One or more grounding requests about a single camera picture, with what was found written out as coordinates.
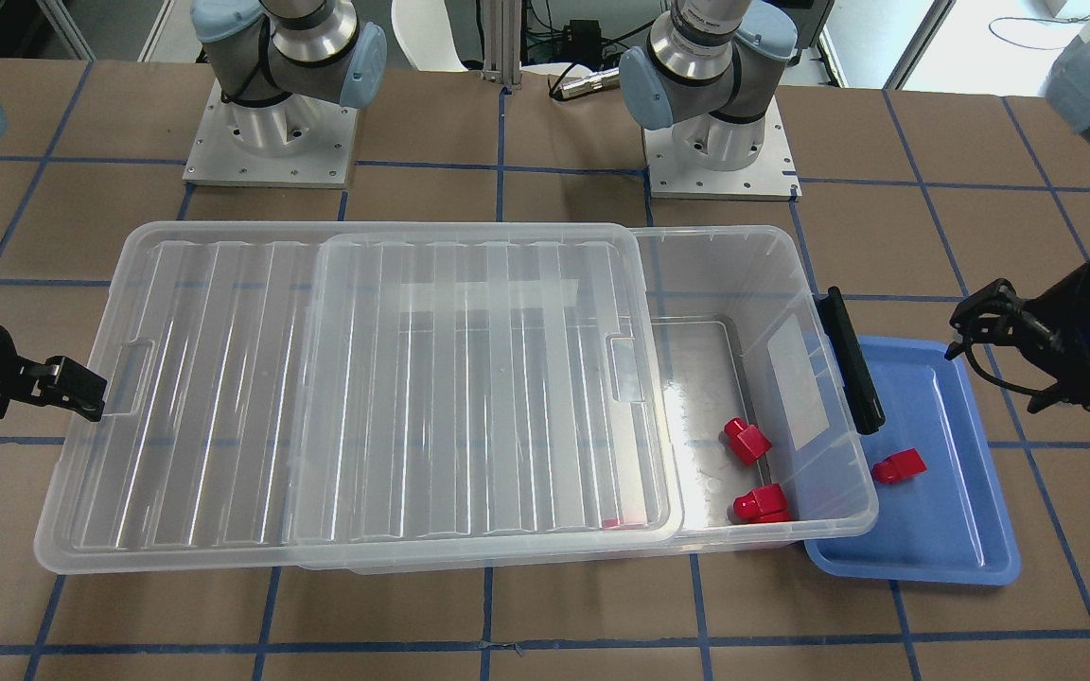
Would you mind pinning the clear plastic storage box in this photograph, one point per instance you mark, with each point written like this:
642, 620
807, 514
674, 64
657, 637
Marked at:
753, 397

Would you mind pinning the clear plastic box lid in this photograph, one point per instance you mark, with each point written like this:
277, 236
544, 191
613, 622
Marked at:
202, 343

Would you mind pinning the black box latch handle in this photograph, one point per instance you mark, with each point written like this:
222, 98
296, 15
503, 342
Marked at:
863, 400

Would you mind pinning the aluminium frame post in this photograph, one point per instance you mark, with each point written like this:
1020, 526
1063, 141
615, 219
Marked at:
501, 35

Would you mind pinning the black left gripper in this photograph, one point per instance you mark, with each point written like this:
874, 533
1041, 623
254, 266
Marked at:
1078, 310

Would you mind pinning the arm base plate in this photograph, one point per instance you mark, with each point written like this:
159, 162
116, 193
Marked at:
710, 159
299, 143

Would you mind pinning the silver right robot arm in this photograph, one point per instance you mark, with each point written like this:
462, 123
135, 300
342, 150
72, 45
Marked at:
121, 133

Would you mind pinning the red block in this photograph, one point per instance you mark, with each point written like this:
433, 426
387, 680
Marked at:
746, 441
899, 467
623, 524
766, 504

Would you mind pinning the blue plastic tray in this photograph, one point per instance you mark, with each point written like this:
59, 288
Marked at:
950, 524

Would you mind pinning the white chair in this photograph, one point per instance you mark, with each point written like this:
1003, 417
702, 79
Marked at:
423, 32

